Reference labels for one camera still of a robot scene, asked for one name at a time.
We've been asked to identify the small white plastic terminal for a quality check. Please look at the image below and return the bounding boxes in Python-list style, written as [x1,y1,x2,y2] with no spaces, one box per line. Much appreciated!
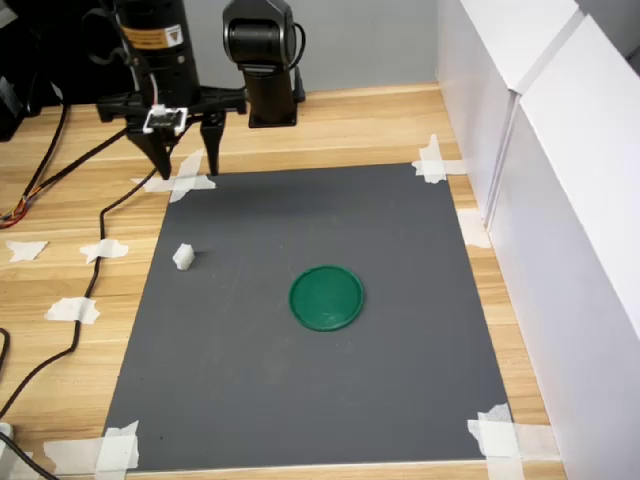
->
[172,242,196,272]

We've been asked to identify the round green lid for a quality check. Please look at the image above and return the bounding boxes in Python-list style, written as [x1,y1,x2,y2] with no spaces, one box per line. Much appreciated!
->
[288,265,366,333]

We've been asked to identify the white tape piece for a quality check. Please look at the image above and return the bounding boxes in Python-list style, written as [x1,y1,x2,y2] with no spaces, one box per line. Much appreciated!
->
[42,419,141,474]
[5,240,50,264]
[410,133,469,185]
[467,402,562,480]
[456,209,494,249]
[45,296,101,325]
[79,239,130,264]
[130,148,217,204]

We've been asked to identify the black box device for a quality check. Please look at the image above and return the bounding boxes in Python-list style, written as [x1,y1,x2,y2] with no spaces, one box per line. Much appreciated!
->
[0,74,26,143]

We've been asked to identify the dark grey mat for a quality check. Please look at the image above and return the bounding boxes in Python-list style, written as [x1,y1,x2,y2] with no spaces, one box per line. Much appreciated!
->
[102,162,514,474]

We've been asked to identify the white partition panel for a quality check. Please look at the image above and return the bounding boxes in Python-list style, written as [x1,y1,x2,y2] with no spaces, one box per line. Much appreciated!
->
[433,0,586,236]
[487,12,640,480]

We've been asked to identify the small white camera box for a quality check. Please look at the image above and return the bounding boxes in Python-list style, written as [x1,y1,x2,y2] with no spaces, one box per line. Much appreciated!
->
[141,105,190,135]

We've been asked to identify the black cable with coloured wires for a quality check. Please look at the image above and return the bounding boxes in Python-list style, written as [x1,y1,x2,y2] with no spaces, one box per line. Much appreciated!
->
[0,127,132,231]

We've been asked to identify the black camera cable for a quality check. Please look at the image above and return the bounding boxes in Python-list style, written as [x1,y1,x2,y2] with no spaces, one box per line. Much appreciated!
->
[0,142,176,419]

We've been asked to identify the thin black cable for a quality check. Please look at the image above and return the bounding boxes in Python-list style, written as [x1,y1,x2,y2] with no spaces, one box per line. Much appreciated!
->
[22,97,71,201]

